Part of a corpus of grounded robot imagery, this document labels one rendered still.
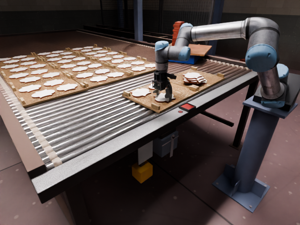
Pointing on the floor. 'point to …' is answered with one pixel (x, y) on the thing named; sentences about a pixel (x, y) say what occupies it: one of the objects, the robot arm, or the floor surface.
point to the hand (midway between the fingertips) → (164, 97)
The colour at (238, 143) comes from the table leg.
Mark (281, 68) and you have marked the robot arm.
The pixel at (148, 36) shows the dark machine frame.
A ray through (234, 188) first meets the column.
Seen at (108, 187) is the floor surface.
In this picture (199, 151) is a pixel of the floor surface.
